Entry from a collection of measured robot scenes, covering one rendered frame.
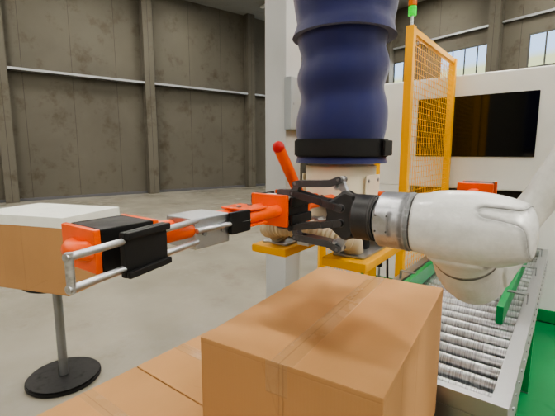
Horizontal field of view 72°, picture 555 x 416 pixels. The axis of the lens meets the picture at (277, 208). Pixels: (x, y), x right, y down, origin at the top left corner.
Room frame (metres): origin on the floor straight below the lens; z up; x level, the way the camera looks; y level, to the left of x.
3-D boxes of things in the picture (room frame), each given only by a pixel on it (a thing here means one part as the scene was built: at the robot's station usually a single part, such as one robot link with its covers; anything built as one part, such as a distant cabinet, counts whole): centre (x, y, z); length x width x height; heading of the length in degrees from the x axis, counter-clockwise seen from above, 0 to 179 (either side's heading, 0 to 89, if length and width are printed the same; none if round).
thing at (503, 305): (2.27, -1.53, 0.60); 1.60 x 0.11 x 0.09; 143
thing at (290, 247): (1.00, -0.08, 1.13); 0.34 x 0.10 x 0.05; 144
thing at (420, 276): (2.59, -1.11, 0.60); 1.60 x 0.11 x 0.09; 143
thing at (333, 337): (0.93, -0.16, 0.74); 0.60 x 0.40 x 0.40; 148
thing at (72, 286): (0.47, 0.12, 1.23); 0.31 x 0.03 x 0.05; 157
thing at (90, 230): (0.46, 0.20, 1.23); 0.08 x 0.07 x 0.05; 144
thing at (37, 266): (2.11, 1.27, 0.82); 0.60 x 0.40 x 0.40; 73
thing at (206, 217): (0.56, 0.12, 1.23); 0.07 x 0.07 x 0.04; 54
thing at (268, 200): (0.74, -0.01, 1.23); 0.10 x 0.08 x 0.06; 54
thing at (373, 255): (0.88, -0.23, 1.13); 0.34 x 0.10 x 0.05; 144
